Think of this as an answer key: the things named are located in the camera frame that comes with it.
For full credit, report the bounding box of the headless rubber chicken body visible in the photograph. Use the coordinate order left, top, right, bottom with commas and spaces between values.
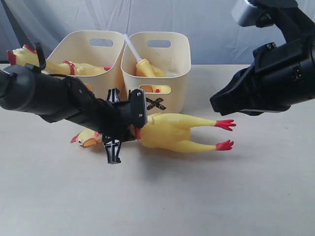
140, 65, 171, 93

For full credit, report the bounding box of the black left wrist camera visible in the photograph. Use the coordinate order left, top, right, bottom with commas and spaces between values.
128, 88, 148, 128

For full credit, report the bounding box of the blue-grey backdrop curtain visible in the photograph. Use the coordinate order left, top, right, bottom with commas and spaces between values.
0, 0, 284, 64

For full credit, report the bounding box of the severed rubber chicken head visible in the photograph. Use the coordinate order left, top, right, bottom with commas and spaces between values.
124, 33, 160, 94

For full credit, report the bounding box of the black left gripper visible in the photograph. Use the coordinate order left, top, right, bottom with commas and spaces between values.
81, 88, 134, 164

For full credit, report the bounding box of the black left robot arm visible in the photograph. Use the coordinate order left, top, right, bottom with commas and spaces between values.
0, 64, 137, 164

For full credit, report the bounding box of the cream bin marked O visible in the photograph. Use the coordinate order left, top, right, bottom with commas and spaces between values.
48, 30, 126, 100

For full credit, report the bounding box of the cream bin marked X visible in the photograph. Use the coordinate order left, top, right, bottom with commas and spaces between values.
121, 31, 191, 115

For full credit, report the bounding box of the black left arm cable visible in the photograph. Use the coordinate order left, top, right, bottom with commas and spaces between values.
33, 42, 79, 82

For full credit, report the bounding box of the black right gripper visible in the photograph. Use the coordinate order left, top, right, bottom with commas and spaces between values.
210, 36, 315, 116

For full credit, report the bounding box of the whole rubber chicken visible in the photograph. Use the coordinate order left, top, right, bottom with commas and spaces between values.
70, 112, 237, 155
6, 44, 111, 76

